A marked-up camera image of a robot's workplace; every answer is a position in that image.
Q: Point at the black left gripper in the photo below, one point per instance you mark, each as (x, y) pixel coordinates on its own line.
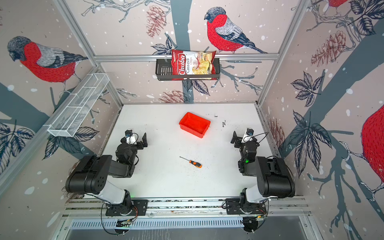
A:
(144, 142)

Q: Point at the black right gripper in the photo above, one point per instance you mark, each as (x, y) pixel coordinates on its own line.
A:
(238, 140)

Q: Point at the orange handled screwdriver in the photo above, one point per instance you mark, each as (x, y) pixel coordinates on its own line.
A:
(194, 163)

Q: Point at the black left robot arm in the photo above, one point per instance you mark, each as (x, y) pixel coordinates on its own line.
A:
(90, 177)

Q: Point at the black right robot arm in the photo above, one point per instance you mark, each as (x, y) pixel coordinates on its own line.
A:
(273, 178)

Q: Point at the red plastic bin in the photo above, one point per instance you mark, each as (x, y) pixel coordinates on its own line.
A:
(194, 124)

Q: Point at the red cassava chips bag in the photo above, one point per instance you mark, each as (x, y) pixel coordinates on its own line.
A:
(188, 63)

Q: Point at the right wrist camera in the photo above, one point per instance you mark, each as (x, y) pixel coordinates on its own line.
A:
(248, 135)

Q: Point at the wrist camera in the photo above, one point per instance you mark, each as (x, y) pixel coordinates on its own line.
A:
(128, 135)
(248, 135)

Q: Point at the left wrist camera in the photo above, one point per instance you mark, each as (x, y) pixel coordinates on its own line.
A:
(128, 135)

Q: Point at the white wire mesh shelf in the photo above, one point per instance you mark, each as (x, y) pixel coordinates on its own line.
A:
(70, 119)

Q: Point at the black wall basket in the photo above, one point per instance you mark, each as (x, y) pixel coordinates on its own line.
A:
(164, 72)

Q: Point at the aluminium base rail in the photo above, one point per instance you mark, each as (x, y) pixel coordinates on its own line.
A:
(192, 207)

